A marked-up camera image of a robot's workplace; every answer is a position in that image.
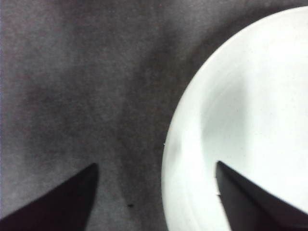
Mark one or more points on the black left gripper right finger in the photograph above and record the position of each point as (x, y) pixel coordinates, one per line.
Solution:
(252, 207)

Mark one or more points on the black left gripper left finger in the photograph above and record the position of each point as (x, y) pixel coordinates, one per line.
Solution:
(60, 207)

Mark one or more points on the white round plate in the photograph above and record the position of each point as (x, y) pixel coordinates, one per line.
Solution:
(252, 96)

